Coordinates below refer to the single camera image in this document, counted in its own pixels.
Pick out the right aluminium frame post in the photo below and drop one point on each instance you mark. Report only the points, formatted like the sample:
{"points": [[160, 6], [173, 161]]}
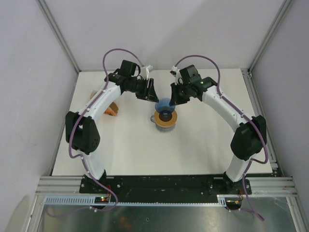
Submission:
{"points": [[275, 25]]}

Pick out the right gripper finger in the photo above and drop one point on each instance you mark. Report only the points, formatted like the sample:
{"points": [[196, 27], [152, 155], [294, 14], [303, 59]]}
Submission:
{"points": [[180, 100], [174, 94]]}

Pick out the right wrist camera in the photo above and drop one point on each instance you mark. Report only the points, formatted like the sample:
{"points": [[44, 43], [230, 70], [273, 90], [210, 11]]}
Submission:
{"points": [[176, 73]]}

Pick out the grey cable duct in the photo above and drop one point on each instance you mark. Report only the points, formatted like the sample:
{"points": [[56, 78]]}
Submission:
{"points": [[98, 201]]}

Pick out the aluminium frame post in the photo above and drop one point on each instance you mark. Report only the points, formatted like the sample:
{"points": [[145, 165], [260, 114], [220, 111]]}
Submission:
{"points": [[275, 25], [57, 33]]}

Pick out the blue cone dripper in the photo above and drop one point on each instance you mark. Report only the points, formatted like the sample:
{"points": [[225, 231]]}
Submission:
{"points": [[165, 108]]}

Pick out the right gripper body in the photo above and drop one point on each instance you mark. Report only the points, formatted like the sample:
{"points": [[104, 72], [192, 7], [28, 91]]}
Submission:
{"points": [[184, 92]]}

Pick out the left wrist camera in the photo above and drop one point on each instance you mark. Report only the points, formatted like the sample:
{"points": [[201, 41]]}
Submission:
{"points": [[145, 71]]}

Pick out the orange coffee filter box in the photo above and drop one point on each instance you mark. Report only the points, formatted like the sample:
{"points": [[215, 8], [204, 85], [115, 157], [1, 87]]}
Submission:
{"points": [[112, 111]]}

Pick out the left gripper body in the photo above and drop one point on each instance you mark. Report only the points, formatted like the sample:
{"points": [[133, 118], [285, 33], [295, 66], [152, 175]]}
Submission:
{"points": [[141, 85]]}

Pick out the clear glass server jug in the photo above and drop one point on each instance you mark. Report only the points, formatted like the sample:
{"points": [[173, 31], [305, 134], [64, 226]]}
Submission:
{"points": [[164, 126]]}

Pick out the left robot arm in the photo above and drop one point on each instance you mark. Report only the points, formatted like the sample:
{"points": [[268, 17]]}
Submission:
{"points": [[81, 130]]}

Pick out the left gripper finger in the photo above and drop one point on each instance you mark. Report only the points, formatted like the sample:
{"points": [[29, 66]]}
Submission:
{"points": [[152, 94]]}

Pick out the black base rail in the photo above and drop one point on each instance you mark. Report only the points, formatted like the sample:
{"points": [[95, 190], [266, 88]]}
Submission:
{"points": [[166, 188]]}

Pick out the left aluminium frame post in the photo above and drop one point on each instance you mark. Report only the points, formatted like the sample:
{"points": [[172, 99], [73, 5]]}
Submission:
{"points": [[57, 33]]}

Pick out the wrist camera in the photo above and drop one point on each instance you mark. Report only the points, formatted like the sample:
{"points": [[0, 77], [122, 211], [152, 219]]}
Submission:
{"points": [[176, 73], [145, 71]]}

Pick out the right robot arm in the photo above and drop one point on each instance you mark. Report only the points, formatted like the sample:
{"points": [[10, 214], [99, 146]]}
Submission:
{"points": [[250, 135]]}

